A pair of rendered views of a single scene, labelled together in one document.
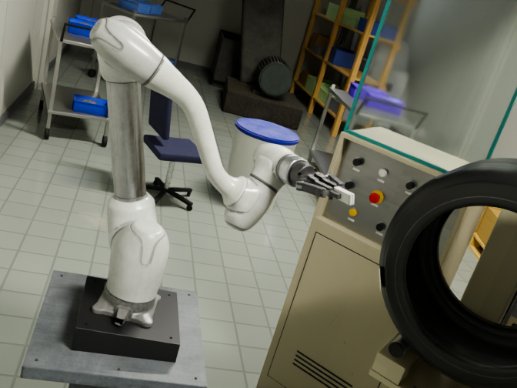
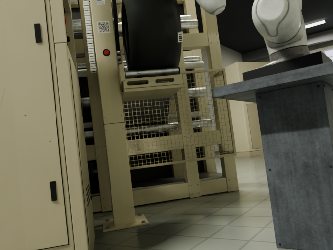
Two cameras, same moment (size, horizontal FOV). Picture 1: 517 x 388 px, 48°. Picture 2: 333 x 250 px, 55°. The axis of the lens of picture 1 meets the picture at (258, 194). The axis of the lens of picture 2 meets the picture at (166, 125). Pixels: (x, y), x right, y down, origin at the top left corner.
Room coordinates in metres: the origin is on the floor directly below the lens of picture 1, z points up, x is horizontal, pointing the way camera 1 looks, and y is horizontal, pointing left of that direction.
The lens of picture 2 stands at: (2.81, 0.94, 0.45)
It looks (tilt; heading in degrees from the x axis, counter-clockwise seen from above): 4 degrees up; 229
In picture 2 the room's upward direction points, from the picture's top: 7 degrees counter-clockwise
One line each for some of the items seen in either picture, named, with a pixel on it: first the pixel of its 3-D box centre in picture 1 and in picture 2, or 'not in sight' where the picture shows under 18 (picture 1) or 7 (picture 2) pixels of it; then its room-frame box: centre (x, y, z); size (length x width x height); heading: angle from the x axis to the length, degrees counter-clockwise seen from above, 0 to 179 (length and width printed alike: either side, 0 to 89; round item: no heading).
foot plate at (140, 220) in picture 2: not in sight; (124, 221); (1.74, -0.81, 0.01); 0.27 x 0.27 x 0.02; 61
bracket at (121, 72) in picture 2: not in sight; (121, 80); (1.66, -0.79, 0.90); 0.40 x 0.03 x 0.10; 61
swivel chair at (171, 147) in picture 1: (174, 143); not in sight; (4.10, 0.70, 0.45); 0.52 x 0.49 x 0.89; 104
